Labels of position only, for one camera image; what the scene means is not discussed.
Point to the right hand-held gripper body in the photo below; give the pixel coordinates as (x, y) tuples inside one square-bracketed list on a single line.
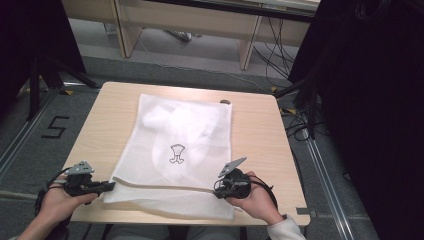
[(235, 185)]

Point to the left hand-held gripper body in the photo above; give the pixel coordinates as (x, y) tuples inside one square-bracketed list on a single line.
[(80, 181)]

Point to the white mesh laundry bag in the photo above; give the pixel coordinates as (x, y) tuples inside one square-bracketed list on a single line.
[(173, 180)]

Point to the person's right hand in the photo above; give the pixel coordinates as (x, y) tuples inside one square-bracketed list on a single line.
[(258, 200)]

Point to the person's left hand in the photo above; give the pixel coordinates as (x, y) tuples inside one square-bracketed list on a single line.
[(61, 205)]

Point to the person's legs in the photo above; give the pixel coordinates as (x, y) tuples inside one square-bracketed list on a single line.
[(186, 233)]

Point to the grey tape strip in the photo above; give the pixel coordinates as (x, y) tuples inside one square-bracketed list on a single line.
[(305, 211)]

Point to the white garment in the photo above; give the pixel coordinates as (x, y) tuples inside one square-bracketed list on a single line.
[(173, 120)]

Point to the black metal stand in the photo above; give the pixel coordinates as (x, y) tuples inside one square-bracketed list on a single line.
[(310, 106), (36, 86)]

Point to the black curtain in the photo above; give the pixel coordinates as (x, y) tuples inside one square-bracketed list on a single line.
[(373, 100), (33, 40)]

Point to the grey power strip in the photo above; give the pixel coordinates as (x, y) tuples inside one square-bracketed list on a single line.
[(182, 35)]

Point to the light wooden desk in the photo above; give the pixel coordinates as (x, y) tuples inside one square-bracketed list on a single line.
[(186, 20)]

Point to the metal floor rail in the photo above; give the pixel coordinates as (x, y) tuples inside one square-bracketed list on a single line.
[(328, 186), (23, 136)]

